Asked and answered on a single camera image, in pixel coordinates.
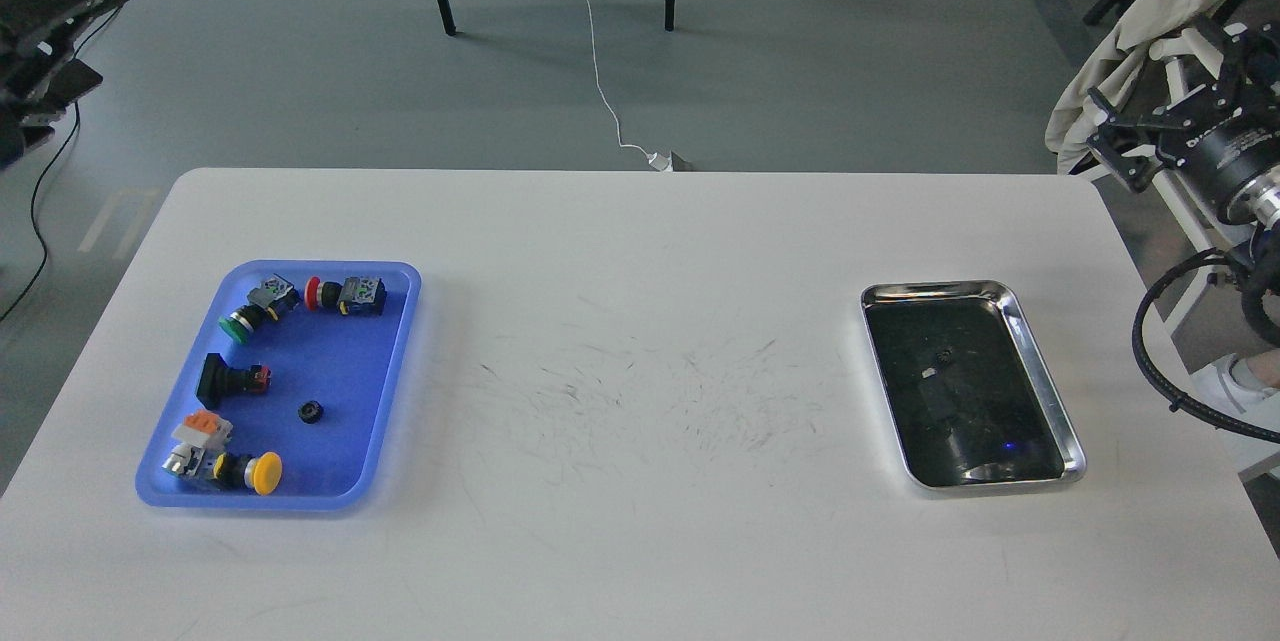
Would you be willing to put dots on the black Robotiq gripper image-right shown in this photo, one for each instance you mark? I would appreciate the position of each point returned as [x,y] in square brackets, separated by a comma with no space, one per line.
[1231,163]

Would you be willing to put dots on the black robot arm image-left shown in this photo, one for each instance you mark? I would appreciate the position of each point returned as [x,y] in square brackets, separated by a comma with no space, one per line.
[40,74]

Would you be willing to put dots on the silver metal tray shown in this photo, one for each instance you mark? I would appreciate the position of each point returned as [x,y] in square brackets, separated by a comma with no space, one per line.
[993,421]

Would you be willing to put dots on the blue plastic tray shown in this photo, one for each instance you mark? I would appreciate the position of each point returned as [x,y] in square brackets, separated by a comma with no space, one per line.
[350,364]

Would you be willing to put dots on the beige jacket on chair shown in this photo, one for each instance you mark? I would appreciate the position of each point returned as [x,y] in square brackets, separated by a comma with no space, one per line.
[1113,68]

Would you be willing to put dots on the orange grey contact block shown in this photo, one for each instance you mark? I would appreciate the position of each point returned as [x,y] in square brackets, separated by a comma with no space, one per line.
[204,430]

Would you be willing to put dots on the red push button switch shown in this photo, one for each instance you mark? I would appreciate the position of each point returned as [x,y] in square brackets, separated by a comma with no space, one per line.
[354,296]

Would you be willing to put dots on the green push button switch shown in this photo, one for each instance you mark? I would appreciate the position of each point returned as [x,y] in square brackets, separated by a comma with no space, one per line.
[274,298]

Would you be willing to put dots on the yellow push button switch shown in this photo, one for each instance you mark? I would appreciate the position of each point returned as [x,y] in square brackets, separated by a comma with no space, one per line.
[224,470]

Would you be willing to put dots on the black push button switch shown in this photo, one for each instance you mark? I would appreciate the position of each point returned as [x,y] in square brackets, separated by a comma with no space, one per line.
[218,381]

